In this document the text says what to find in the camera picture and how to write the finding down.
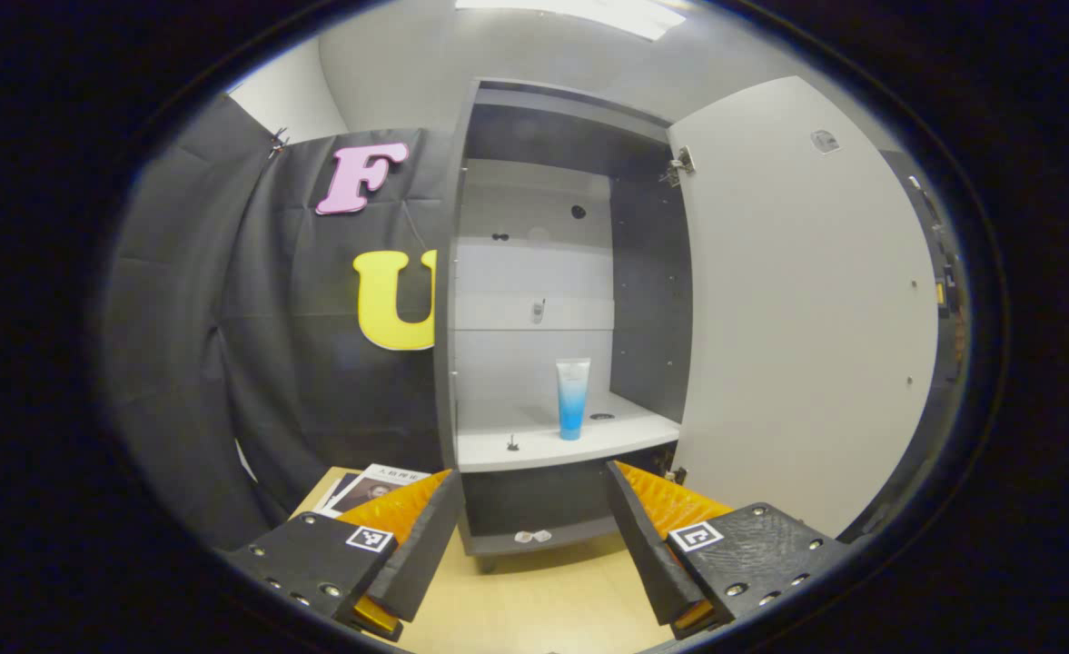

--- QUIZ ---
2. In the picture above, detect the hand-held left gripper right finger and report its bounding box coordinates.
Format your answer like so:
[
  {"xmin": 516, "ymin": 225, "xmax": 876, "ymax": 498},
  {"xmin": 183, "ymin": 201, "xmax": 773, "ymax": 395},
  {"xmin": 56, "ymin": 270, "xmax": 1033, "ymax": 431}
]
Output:
[{"xmin": 605, "ymin": 461, "xmax": 853, "ymax": 639}]

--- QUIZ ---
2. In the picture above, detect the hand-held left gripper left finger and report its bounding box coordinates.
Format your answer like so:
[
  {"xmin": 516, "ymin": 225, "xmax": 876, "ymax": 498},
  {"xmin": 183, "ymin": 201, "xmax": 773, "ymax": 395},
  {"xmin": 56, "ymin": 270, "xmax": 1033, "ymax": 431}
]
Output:
[{"xmin": 225, "ymin": 468, "xmax": 465, "ymax": 641}]

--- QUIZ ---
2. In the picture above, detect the blue and white tube bottle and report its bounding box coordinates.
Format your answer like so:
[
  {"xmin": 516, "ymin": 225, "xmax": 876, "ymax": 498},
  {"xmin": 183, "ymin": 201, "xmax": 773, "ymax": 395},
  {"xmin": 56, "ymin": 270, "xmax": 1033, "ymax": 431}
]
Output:
[{"xmin": 555, "ymin": 357, "xmax": 592, "ymax": 442}]

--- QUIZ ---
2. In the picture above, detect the dark grey cabinet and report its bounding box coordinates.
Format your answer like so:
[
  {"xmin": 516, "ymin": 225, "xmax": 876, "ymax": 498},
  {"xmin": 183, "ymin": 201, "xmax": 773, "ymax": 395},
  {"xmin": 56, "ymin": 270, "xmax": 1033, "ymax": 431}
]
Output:
[{"xmin": 432, "ymin": 77, "xmax": 697, "ymax": 573}]

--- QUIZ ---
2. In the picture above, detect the white cabinet shelf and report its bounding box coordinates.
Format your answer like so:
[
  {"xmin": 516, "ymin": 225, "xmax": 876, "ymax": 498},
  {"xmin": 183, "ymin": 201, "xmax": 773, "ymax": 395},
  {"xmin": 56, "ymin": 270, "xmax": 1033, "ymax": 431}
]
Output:
[{"xmin": 454, "ymin": 391, "xmax": 682, "ymax": 474}]

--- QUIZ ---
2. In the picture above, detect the white book with portrait cover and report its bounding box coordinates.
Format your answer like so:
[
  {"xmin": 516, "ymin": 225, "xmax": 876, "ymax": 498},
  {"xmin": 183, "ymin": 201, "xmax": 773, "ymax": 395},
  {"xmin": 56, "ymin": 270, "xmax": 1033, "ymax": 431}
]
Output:
[{"xmin": 330, "ymin": 463, "xmax": 431, "ymax": 519}]

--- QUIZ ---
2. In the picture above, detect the blue cover book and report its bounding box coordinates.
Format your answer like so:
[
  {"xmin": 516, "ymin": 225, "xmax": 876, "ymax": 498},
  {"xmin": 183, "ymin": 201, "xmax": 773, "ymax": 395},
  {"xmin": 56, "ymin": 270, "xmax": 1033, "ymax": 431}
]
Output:
[{"xmin": 313, "ymin": 471, "xmax": 362, "ymax": 515}]

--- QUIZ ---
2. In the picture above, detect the black backdrop cloth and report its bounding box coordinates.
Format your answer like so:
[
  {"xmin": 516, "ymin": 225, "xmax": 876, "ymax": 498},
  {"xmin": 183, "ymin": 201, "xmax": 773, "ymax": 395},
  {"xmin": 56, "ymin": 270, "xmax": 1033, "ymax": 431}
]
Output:
[{"xmin": 98, "ymin": 91, "xmax": 971, "ymax": 555}]

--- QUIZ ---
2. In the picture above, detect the large ceiling light panel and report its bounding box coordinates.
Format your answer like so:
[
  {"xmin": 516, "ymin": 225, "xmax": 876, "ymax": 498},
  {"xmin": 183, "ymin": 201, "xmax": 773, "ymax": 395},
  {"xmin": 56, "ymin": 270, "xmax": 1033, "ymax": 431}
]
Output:
[{"xmin": 455, "ymin": 0, "xmax": 688, "ymax": 43}]

